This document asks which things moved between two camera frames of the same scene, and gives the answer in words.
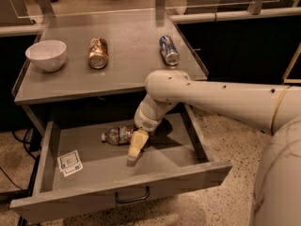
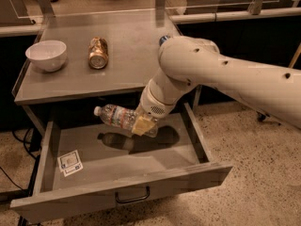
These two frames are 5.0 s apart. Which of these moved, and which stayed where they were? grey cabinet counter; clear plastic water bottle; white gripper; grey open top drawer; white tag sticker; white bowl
Moved: white gripper; clear plastic water bottle
Stayed: grey cabinet counter; white bowl; grey open top drawer; white tag sticker
